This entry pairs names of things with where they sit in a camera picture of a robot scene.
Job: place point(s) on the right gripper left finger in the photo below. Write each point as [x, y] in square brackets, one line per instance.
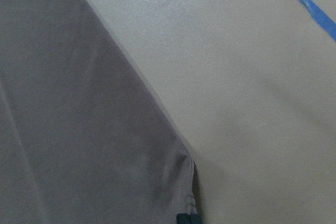
[183, 218]

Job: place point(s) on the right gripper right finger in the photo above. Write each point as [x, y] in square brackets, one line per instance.
[195, 219]

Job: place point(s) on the dark brown t-shirt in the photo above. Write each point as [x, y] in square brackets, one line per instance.
[82, 138]

